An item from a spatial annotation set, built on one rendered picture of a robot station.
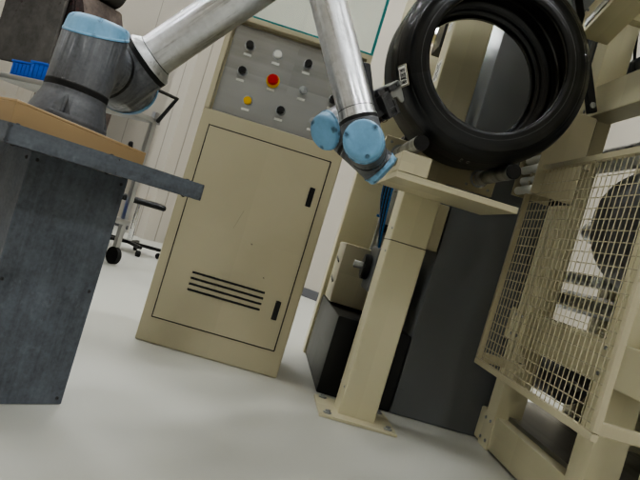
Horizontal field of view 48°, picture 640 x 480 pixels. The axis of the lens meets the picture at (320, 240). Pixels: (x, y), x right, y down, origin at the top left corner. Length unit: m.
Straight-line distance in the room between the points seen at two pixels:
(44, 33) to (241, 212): 5.66
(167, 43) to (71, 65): 0.27
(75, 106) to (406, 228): 1.19
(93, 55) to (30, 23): 6.58
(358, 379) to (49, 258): 1.18
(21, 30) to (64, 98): 6.66
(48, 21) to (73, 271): 6.51
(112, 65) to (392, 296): 1.20
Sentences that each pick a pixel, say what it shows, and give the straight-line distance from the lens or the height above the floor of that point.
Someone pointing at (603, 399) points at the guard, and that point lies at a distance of 1.74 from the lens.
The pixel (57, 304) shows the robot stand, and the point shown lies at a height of 0.24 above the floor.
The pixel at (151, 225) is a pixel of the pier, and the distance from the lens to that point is 7.89.
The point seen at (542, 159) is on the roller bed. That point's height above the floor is 1.02.
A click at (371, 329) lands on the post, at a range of 2.45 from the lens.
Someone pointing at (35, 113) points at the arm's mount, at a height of 0.63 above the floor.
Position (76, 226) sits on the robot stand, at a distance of 1.73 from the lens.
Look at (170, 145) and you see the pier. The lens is 7.86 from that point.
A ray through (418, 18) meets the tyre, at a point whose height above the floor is 1.23.
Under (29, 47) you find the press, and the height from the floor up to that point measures 1.57.
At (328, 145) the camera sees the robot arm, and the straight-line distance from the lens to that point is 1.77.
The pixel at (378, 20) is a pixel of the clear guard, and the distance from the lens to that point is 2.87.
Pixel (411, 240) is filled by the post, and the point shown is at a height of 0.64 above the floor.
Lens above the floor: 0.56
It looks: level
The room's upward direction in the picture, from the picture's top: 17 degrees clockwise
